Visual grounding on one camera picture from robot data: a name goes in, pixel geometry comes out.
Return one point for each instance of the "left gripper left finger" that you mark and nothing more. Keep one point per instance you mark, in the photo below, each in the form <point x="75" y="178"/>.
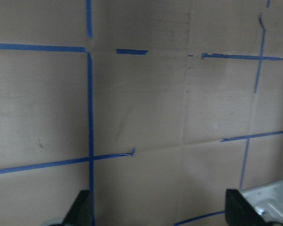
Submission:
<point x="80" y="213"/>

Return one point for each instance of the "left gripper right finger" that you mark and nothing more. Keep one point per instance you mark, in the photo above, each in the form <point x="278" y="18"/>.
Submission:
<point x="239" y="212"/>

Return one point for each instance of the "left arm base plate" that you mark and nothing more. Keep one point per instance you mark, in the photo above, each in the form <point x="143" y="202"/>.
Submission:
<point x="267" y="200"/>

